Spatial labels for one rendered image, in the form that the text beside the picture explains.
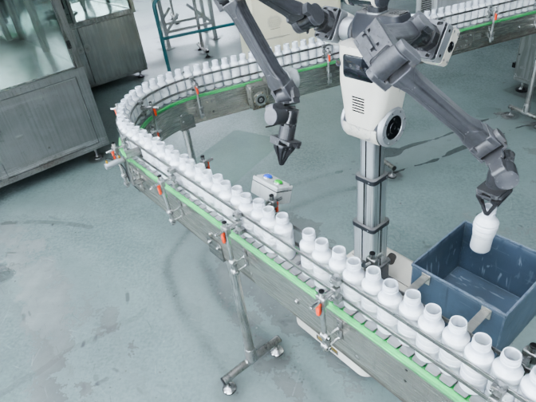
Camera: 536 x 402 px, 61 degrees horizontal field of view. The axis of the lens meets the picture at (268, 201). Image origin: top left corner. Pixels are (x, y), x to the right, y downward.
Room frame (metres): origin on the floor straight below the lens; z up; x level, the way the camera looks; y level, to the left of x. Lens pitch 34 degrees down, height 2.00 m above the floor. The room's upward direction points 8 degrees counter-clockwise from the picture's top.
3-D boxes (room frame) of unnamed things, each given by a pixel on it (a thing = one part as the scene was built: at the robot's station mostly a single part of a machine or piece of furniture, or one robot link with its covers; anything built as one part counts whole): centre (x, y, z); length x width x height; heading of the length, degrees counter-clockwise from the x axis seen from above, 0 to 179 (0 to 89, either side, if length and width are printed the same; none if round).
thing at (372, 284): (0.85, -0.24, 1.08); 0.06 x 0.06 x 0.17
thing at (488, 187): (1.05, -0.65, 1.25); 0.10 x 0.07 x 0.07; 126
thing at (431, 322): (0.70, -0.34, 1.08); 0.06 x 0.06 x 0.17
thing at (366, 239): (1.66, -0.46, 0.49); 0.13 x 0.13 x 0.40; 35
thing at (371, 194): (1.66, -0.46, 0.74); 0.11 x 0.11 x 0.40; 35
